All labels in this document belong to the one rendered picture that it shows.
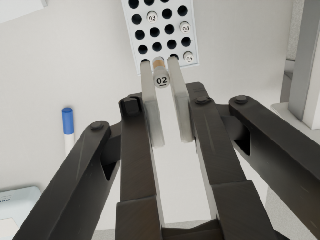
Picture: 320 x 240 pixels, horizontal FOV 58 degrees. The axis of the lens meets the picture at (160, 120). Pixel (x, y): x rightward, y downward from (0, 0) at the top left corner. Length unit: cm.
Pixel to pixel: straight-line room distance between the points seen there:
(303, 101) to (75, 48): 30
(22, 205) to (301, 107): 44
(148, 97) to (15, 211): 43
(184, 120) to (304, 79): 23
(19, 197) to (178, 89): 44
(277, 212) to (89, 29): 163
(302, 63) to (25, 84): 37
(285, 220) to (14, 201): 164
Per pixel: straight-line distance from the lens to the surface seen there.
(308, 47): 36
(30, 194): 55
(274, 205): 183
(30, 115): 49
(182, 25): 37
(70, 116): 46
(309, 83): 37
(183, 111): 15
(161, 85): 21
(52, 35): 43
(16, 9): 42
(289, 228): 201
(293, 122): 38
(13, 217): 57
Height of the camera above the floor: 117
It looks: 61 degrees down
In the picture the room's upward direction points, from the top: 173 degrees clockwise
